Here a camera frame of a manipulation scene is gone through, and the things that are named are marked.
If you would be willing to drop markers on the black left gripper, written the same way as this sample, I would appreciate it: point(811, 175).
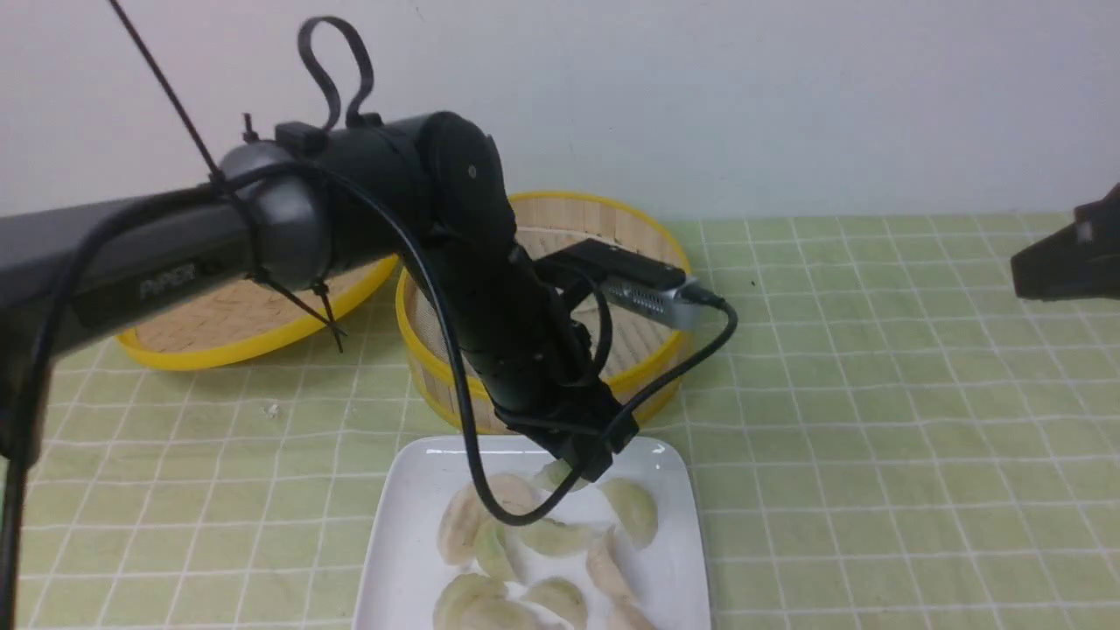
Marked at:
point(566, 421)

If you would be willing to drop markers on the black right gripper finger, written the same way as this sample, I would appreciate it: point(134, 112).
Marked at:
point(1080, 261)

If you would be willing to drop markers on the pale dumpling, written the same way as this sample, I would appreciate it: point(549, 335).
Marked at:
point(461, 522)
point(603, 570)
point(515, 494)

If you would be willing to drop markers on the small green dumpling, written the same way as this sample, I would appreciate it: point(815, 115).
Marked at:
point(491, 552)

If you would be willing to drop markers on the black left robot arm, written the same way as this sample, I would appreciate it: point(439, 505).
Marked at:
point(296, 210)

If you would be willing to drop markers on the white square plate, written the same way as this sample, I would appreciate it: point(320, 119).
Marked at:
point(404, 573)

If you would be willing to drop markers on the yellow bamboo steamer basket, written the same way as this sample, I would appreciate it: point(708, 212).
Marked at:
point(623, 226)

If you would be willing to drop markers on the green checked tablecloth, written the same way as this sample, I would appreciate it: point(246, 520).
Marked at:
point(891, 439)

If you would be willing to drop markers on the yellow bamboo steamer lid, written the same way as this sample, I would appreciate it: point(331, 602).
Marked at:
point(233, 324)

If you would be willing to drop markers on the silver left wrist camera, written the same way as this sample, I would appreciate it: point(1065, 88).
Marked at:
point(635, 283)

